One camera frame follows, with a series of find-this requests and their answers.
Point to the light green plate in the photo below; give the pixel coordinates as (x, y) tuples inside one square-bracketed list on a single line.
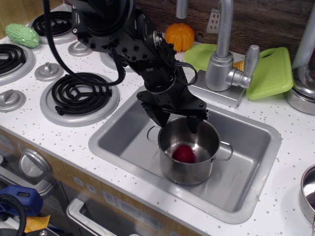
[(199, 55)]

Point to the green cutting board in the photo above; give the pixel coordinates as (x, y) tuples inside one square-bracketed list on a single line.
[(273, 74)]

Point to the silver stove knob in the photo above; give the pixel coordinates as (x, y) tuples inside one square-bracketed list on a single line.
[(49, 72), (78, 49), (11, 100)]

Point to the blue clamp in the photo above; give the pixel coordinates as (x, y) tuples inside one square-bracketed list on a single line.
[(29, 198)]

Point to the back right stove burner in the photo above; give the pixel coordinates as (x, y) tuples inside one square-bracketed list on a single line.
[(108, 61)]

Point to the yellow toy corn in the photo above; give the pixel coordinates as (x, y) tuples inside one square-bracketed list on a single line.
[(240, 65)]

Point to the green toy bitter gourd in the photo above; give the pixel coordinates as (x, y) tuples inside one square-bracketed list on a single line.
[(22, 35)]

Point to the stainless steel pot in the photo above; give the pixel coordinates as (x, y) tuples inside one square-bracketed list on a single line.
[(206, 144)]

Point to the orange toy pumpkin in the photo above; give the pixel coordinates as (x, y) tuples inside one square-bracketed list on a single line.
[(181, 36)]

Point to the grey pipe top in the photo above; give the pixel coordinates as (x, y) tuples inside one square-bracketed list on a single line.
[(182, 9)]

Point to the left black stove burner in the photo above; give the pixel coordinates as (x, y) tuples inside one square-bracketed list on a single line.
[(15, 63)]

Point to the silver stove knob middle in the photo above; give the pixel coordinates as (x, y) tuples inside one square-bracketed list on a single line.
[(49, 72)]

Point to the silver oven dial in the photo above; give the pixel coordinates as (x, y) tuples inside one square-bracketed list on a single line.
[(32, 164)]

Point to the grey sink basin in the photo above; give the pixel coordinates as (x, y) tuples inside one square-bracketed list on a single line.
[(221, 169)]

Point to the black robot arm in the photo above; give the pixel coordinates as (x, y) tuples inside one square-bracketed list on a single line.
[(121, 29)]

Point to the grey post right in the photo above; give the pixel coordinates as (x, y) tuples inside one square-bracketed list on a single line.
[(307, 44)]

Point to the silver spatula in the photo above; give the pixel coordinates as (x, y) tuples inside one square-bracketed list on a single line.
[(214, 21)]

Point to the silver stove knob back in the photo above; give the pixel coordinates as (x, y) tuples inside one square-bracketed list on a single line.
[(78, 49)]

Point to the red toy sweet potato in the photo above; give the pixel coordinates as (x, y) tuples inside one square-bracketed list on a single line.
[(184, 153)]

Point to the silver faucet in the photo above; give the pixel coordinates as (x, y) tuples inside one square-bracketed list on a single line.
[(222, 82)]

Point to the black stove burner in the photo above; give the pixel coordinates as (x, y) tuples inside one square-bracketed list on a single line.
[(15, 63), (70, 102)]

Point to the yellow cloth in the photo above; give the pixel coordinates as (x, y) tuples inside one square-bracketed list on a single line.
[(34, 223)]

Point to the back left stove burner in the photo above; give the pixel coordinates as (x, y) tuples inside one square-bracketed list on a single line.
[(61, 28)]

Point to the silver stove knob front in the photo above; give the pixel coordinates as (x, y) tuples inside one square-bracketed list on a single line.
[(11, 100)]

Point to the steel bowl right front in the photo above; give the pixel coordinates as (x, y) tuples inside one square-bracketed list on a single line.
[(307, 195)]

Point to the front black stove burner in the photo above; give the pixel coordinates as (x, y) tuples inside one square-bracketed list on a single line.
[(70, 102)]

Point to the steel pot right back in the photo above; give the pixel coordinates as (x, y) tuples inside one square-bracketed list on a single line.
[(302, 94)]

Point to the silver oven door handle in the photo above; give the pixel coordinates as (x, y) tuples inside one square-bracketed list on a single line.
[(74, 214)]

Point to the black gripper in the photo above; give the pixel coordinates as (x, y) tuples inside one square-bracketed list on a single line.
[(160, 103)]

